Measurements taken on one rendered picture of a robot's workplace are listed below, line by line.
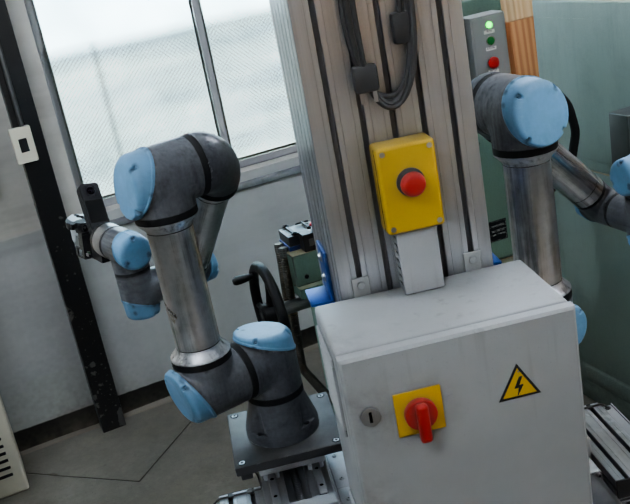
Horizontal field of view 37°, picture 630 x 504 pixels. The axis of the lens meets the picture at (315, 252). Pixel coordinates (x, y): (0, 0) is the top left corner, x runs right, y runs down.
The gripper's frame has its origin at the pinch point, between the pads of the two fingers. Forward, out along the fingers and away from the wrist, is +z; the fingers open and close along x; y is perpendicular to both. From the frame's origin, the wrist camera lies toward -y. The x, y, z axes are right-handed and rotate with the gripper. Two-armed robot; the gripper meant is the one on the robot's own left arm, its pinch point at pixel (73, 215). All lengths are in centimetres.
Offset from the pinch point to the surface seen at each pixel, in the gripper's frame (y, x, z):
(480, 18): -37, 98, -35
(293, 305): 35, 55, -5
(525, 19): -29, 230, 75
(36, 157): 4, 32, 124
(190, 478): 118, 52, 69
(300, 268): 24, 57, -7
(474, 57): -28, 96, -34
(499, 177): 5, 109, -30
